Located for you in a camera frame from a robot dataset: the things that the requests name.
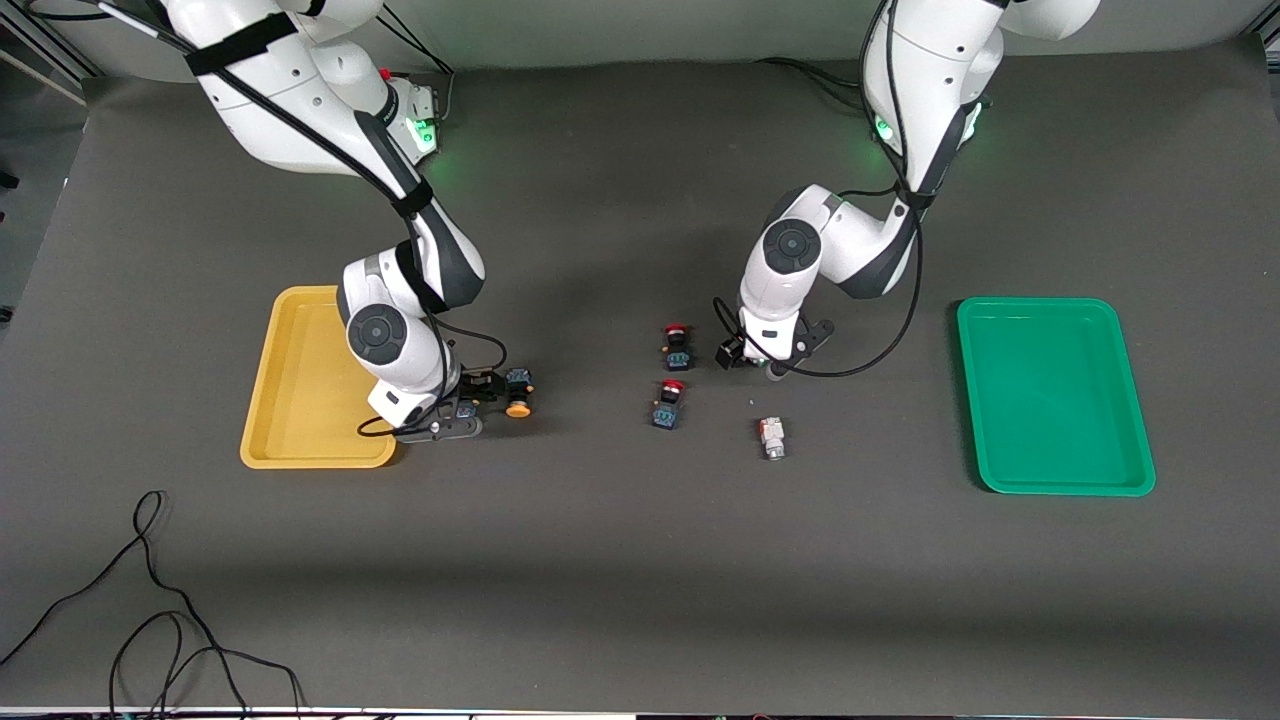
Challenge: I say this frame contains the yellow plastic tray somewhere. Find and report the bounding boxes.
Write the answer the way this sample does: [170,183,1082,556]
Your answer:
[240,285,401,470]

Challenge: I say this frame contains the green plastic tray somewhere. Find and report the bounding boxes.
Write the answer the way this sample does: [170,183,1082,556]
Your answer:
[956,297,1157,498]

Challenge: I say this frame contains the dark grey table mat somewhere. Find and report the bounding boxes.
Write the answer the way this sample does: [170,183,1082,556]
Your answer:
[0,38,1280,713]

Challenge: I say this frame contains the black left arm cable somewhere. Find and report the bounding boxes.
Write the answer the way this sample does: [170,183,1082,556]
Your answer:
[713,0,926,379]

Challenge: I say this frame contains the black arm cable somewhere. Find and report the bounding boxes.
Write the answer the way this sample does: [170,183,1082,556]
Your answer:
[713,0,926,379]
[20,0,508,441]

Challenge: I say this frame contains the black left arm base cables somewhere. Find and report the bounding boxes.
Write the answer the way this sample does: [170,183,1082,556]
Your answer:
[755,55,869,103]

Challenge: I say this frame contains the black arm base cables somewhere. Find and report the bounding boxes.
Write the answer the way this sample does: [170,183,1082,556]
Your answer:
[378,0,456,129]
[755,55,869,103]

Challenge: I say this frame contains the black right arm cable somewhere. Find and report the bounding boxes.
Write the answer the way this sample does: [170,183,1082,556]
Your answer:
[20,0,508,441]

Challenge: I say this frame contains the loose black coiled cable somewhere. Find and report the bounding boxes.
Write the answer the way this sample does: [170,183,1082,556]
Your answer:
[0,489,306,720]

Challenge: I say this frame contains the black right arm base cables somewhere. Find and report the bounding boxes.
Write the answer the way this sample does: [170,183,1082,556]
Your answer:
[378,0,456,129]

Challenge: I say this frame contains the aluminium frame profile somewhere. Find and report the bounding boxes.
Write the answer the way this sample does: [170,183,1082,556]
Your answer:
[0,0,101,106]

